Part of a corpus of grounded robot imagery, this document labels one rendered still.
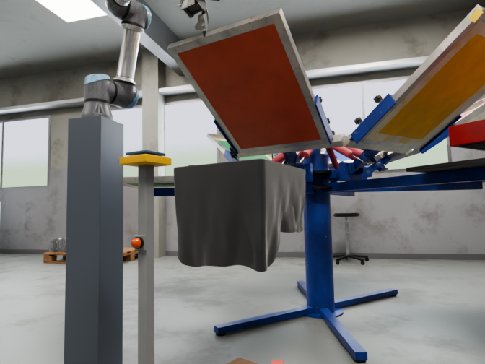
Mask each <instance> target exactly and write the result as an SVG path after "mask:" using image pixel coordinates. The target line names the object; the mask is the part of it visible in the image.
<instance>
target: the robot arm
mask: <svg viewBox="0 0 485 364"><path fill-rule="evenodd" d="M181 2H182V3H181ZM105 3H106V6H107V8H108V10H109V12H110V13H111V14H112V15H113V16H114V17H117V18H118V19H120V20H121V27H122V28H123V37H122V42H121V51H120V56H119V61H118V70H117V75H116V77H115V78H113V81H110V77H109V76H108V75H106V74H90V75H88V76H86V77H85V81H84V107H83V110H82V114H81V115H80V118H84V117H91V116H103V117H106V118H109V119H111V120H113V115H112V113H111V110H110V105H114V106H118V107H121V108H127V109H129V108H133V107H134V106H135V104H137V102H138V99H139V91H138V90H137V89H136V83H135V82H134V74H135V68H136V60H137V55H138V49H139V41H140V36H141V34H142V33H144V31H145V30H146V29H147V28H148V27H149V25H150V22H151V12H150V11H149V8H148V7H147V6H145V5H143V4H142V3H141V2H138V1H136V0H105ZM177 7H181V10H184V12H185V13H186V14H187V15H188V16H189V18H192V17H194V15H195V14H197V13H199V12H201V14H200V15H199V16H198V23H197V24H196V25H195V29H196V30H203V35H204V37H206V31H207V28H208V23H209V15H208V11H207V8H206V2H205V0H180V5H178V6H177Z"/></svg>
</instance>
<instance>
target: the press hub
mask: <svg viewBox="0 0 485 364"><path fill-rule="evenodd" d="M302 163H312V164H313V175H315V180H313V182H305V183H306V184H311V185H316V186H312V190H316V194H305V204H304V208H303V213H304V234H305V274H306V295H307V305H304V306H310V307H313V308H314V313H311V314H307V315H304V316H308V317H312V318H318V319H323V317H322V316H321V315H320V308H328V309H329V310H330V311H331V312H332V314H333V315H334V316H335V317H339V316H342V315H343V314H344V311H343V310H342V309H341V308H335V301H334V283H333V249H332V232H331V198H330V192H322V190H328V189H332V188H333V187H332V186H322V184H324V183H330V181H329V180H322V175H325V174H331V173H332V170H329V162H328V155H327V154H321V152H320V149H314V150H313V152H312V153H311V155H310V156H309V157H308V158H307V159H304V160H303V161H302ZM304 306H302V307H304Z"/></svg>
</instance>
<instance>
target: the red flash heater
mask: <svg viewBox="0 0 485 364"><path fill-rule="evenodd" d="M448 128H449V138H450V146H451V147H459V148H465V149H471V150H481V151H485V119H483V120H479V121H473V122H469V123H462V124H459V125H455V126H449V127H448Z"/></svg>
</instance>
